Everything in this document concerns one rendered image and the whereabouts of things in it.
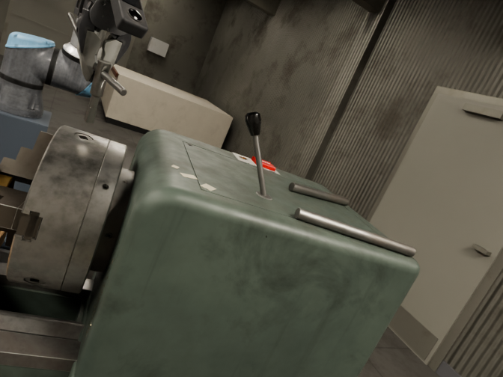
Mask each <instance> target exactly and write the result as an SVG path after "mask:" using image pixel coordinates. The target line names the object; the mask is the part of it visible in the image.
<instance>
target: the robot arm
mask: <svg viewBox="0 0 503 377"><path fill-rule="evenodd" d="M74 13H75V15H77V19H76V21H77V24H76V33H77V36H76V33H75V31H74V30H73V34H72V37H71V41H70V42H69V43H65V44H64V45H63V48H62V50H61V49H58V48H55V42H53V41H51V40H47V39H45V38H42V37H38V36H34V35H31V34H25V33H21V32H12V33H11V34H10V35H9V38H8V40H7V44H6V45H5V47H6V48H5V51H4V57H3V60H2V64H1V69H0V111H4V112H7V113H9V114H14V115H17V116H20V117H28V118H41V117H42V116H43V95H42V91H43V86H44V84H46V85H50V86H53V87H55V88H59V89H62V90H64V91H68V92H71V93H72V94H75V95H77V96H78V95H80V96H84V97H87V98H89V97H91V93H90V90H91V85H92V82H93V79H94V74H95V70H94V69H93V65H94V63H95V62H96V63H98V60H99V59H103V60H105V61H108V62H110V63H111V68H112V67H113V66H114V65H115V64H116V63H117V62H118V61H119V60H120V59H121V57H122V56H123V55H124V53H125V52H126V51H127V50H128V48H129V45H130V42H131V37H132V36H135V37H138V38H140V39H141V38H143V36H145V34H146V33H147V31H148V27H147V21H146V18H145V15H144V10H143V7H142V4H141V0H77V1H76V6H75V10H74ZM106 32H110V35H109V36H108V38H107V40H104V39H105V36H106Z"/></svg>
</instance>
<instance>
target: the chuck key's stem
mask: <svg viewBox="0 0 503 377"><path fill-rule="evenodd" d="M110 69H111V63H110V62H108V61H105V60H103V59H99V60H98V63H97V68H96V71H95V74H94V79H93V82H92V85H91V90H90V93H91V99H90V102H89V105H88V107H87V110H86V112H85V118H84V120H85V122H86V123H94V119H95V117H96V113H97V105H98V102H99V99H100V97H102V96H103V92H104V90H105V86H106V80H104V79H103V78H102V77H101V75H100V73H101V72H102V71H106V72H107V73H108V74H109V71H110Z"/></svg>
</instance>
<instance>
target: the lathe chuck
mask: <svg viewBox="0 0 503 377"><path fill-rule="evenodd" d="M75 134H83V135H87V136H89V137H90V138H92V140H93V141H82V140H80V139H78V138H76V137H75V136H74V135H75ZM109 142H110V140H109V139H106V138H102V137H100V136H97V135H93V134H91V133H88V132H84V131H82V130H79V129H75V128H73V127H70V126H66V125H63V126H61V127H60V128H59V129H58V130H57V131H56V133H55V134H54V135H53V137H52V140H51V141H50V142H49V145H48V147H47V148H46V151H45V153H44V154H43V158H42V159H41V161H40V164H39V166H38V168H37V171H36V174H35V175H34V179H33V180H32V183H31V186H30V189H29V191H28V194H27V197H26V199H25V202H24V205H23V208H22V211H21V212H22V213H25V214H30V213H31V211H33V212H39V213H40V215H39V217H41V218H43V219H42V221H41V224H40V229H39V231H38V234H37V237H36V238H32V240H31V241H30V240H26V239H23V235H19V234H14V236H13V241H12V244H11V247H10V253H9V257H8V262H7V272H6V275H7V279H8V281H10V282H14V283H22V284H27V285H31V286H39V287H43V288H48V289H56V290H61V287H62V284H63V281H64V277H65V275H66V272H67V268H68V265H69V262H70V258H71V256H72V253H73V249H74V247H75V244H76V240H77V237H78V235H79V231H80V228H81V226H82V222H83V219H84V217H85V213H86V210H87V208H88V204H89V201H90V199H91V195H92V192H93V190H94V186H95V183H96V181H97V177H98V174H99V172H100V168H101V165H102V163H103V159H104V156H105V154H106V150H107V147H108V145H109ZM27 277H33V278H39V279H41V280H43V281H44V282H45V283H30V282H28V281H26V280H25V278H27Z"/></svg>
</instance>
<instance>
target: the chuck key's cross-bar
mask: <svg viewBox="0 0 503 377"><path fill-rule="evenodd" d="M67 16H68V18H69V20H70V23H71V25H72V27H73V30H74V31H75V33H76V24H77V21H76V19H75V17H74V15H73V14H72V13H68V14H67ZM76 36H77V33H76ZM96 68H97V63H96V62H95V63H94V65H93V69H94V70H95V71H96ZM100 75H101V77H102V78H103V79H104V80H106V81H107V82H108V83H109V84H110V85H111V86H112V87H113V88H114V89H115V90H116V91H117V92H118V93H119V94H120V95H121V96H125V95H126V93H127V91H126V89H125V88H124V87H122V86H121V85H120V84H119V83H118V82H117V81H116V80H114V79H113V78H112V77H111V76H110V75H109V74H108V73H107V72H106V71H102V72H101V73H100Z"/></svg>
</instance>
